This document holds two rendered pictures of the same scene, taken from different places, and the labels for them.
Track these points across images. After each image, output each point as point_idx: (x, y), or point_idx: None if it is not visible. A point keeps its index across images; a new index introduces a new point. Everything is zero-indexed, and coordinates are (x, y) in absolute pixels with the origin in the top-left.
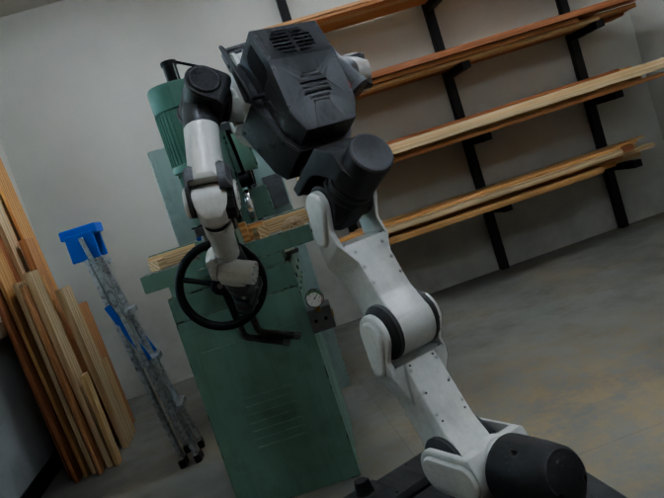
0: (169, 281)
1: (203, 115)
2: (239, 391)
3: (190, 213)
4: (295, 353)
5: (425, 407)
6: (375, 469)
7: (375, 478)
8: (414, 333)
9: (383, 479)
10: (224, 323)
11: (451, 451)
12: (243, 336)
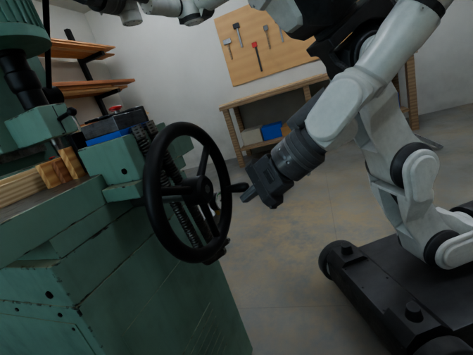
0: (48, 227)
1: None
2: (176, 349)
3: None
4: (205, 267)
5: (434, 214)
6: (255, 336)
7: (269, 339)
8: None
9: (380, 303)
10: (214, 244)
11: (457, 233)
12: (209, 260)
